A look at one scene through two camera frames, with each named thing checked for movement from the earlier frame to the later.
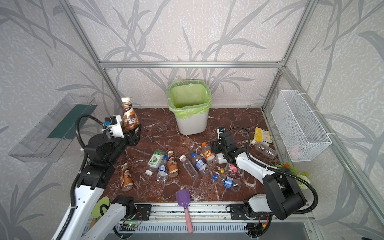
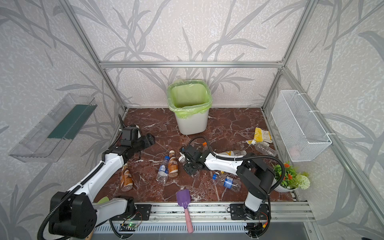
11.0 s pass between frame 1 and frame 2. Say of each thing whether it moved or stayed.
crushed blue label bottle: stayed
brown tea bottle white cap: stayed
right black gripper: moved
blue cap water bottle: stayed
